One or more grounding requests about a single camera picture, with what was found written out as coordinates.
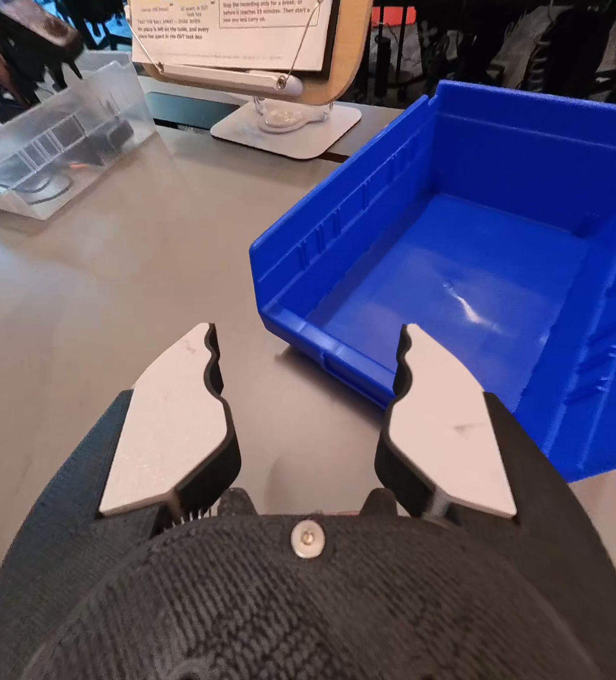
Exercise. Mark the blue plastic bin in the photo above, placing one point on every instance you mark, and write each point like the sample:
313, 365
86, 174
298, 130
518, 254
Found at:
446, 255

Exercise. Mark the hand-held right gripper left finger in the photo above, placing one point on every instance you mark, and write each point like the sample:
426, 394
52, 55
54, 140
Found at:
170, 425

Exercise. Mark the instruction sheet on stand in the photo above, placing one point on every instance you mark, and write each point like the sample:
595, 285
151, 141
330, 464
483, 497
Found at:
350, 48

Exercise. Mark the grey desk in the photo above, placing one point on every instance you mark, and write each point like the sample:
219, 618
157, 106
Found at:
127, 292

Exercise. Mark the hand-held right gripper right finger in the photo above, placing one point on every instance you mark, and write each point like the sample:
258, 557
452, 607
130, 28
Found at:
446, 425

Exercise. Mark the printed instruction sheet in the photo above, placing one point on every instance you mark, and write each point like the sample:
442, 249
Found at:
233, 37

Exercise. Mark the clear plastic bin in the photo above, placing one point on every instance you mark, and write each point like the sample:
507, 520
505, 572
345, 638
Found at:
74, 122

